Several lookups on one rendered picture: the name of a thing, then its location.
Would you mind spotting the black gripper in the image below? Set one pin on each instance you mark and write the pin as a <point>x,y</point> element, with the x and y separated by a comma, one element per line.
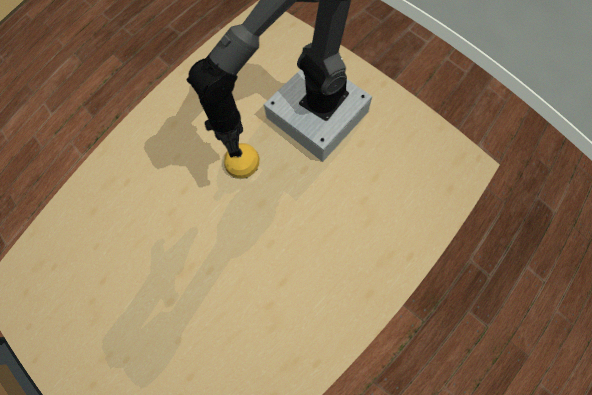
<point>228,131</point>

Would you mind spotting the brass dome bell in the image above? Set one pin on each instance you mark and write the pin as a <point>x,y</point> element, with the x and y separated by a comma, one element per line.
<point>244,165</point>

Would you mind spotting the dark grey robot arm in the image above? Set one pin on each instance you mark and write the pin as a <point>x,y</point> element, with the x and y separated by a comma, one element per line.
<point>214,78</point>

